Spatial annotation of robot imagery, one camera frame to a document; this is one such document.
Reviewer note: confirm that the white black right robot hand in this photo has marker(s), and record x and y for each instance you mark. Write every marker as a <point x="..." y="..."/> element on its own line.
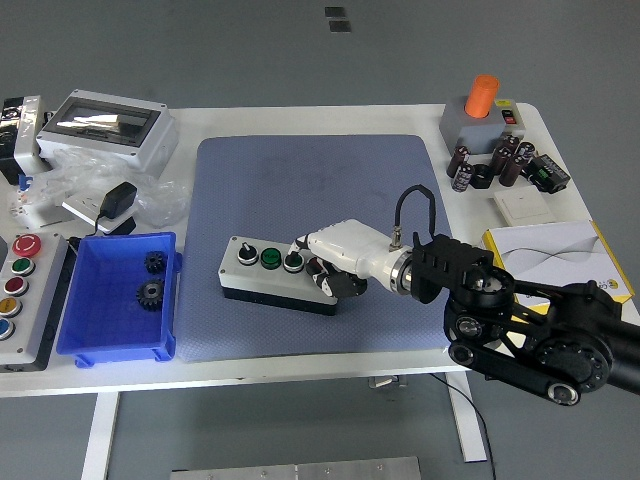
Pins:
<point x="345" y="245"/>

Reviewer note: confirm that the grey four-button control box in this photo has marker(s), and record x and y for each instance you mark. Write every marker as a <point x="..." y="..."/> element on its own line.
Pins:
<point x="255" y="282"/>

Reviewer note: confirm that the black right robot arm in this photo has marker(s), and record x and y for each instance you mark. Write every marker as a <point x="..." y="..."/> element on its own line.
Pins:
<point x="570" y="355"/>

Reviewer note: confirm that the grey five-button control box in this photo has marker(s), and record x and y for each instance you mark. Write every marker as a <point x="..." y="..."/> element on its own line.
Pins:
<point x="35" y="320"/>

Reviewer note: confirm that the grey-blue table mat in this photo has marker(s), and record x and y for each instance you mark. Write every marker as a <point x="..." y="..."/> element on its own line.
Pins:
<point x="250" y="340"/>

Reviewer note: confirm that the dark brown capacitor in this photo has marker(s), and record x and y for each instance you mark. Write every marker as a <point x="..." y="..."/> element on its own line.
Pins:
<point x="462" y="177"/>
<point x="499" y="159"/>
<point x="525" y="150"/>
<point x="511" y="171"/>
<point x="510" y="141"/>
<point x="457" y="160"/>

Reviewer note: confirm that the clear plastic bag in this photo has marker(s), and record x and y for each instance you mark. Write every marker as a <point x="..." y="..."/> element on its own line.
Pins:
<point x="160" y="200"/>

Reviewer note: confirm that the small black gear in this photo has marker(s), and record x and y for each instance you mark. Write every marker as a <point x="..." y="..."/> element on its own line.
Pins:
<point x="155" y="262"/>

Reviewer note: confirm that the large black gear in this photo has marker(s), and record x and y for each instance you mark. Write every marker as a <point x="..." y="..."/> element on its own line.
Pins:
<point x="150" y="295"/>

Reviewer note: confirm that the orange cylinder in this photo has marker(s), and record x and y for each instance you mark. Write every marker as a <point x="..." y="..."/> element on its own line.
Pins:
<point x="481" y="95"/>

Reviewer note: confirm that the yellow white cardboard box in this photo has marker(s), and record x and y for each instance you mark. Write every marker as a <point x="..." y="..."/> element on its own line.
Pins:
<point x="550" y="245"/>

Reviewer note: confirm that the black module with green terminal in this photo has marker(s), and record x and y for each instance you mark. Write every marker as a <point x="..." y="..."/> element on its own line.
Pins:
<point x="547" y="172"/>

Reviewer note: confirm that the dark floor plate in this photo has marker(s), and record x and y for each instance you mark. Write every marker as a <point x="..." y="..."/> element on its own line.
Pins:
<point x="334" y="12"/>
<point x="339" y="26"/>

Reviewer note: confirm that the white table leg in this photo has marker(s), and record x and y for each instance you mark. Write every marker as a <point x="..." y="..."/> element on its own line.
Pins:
<point x="470" y="430"/>
<point x="100" y="435"/>

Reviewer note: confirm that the grey metal plate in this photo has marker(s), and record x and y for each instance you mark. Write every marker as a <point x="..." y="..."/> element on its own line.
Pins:
<point x="300" y="470"/>

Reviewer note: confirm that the black power adapter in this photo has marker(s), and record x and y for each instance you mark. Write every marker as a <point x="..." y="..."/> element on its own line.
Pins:
<point x="119" y="197"/>

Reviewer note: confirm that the blue plastic bin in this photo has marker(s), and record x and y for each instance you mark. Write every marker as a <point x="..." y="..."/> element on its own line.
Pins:
<point x="110" y="325"/>

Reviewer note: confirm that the white socket panel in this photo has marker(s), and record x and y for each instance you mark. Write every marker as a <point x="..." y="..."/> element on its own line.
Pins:
<point x="82" y="205"/>

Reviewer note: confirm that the white blue plug adapter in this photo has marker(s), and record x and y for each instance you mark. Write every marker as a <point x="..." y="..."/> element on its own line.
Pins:
<point x="30" y="212"/>

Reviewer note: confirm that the grey under-table bracket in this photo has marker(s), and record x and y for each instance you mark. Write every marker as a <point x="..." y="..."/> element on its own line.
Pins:
<point x="385" y="382"/>

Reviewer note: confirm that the grey switch box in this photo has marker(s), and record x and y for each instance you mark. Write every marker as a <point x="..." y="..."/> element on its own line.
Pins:
<point x="480" y="131"/>

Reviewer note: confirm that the white wall switch panel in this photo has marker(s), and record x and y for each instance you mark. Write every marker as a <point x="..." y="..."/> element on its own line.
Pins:
<point x="522" y="205"/>

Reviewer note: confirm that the grey enclosure with clear lid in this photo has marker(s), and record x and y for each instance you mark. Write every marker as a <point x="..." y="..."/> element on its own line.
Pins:
<point x="125" y="147"/>

